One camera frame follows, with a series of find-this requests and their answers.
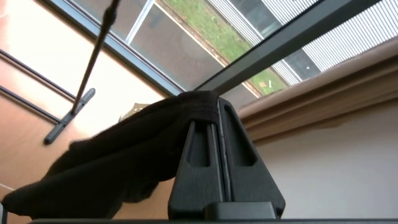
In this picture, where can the beige curtain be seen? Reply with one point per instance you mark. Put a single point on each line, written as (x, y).
(326, 102)

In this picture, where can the window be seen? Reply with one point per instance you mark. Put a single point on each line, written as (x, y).
(280, 43)

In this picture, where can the black clothes rack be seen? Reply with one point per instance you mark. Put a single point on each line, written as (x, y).
(93, 59)

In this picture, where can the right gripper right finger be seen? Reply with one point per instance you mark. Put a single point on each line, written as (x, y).
(255, 186)

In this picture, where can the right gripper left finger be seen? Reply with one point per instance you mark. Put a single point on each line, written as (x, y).
(192, 186)

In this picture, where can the white laundry basket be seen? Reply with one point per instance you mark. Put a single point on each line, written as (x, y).
(133, 110)

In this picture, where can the heap of clothes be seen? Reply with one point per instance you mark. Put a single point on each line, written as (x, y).
(109, 161)

